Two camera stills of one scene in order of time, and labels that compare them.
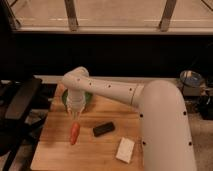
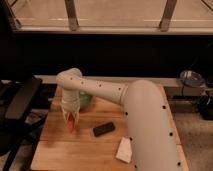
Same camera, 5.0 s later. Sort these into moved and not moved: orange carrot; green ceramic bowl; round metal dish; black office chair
Moved: orange carrot
Not moved: black office chair; green ceramic bowl; round metal dish
